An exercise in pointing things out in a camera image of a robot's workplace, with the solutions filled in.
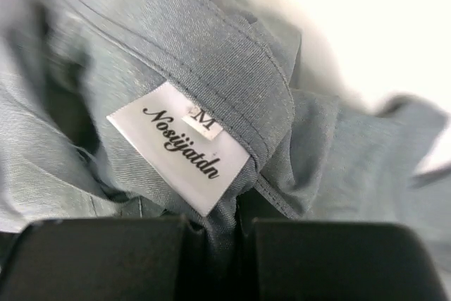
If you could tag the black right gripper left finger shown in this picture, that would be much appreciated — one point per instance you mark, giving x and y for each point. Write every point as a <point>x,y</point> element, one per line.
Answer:
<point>106,259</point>

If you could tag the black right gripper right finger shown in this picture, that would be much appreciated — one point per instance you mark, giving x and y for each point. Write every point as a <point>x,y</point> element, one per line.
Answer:
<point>317,260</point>

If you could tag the grey shirt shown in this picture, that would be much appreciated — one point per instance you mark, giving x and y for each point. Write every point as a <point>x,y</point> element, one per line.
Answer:
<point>71,71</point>

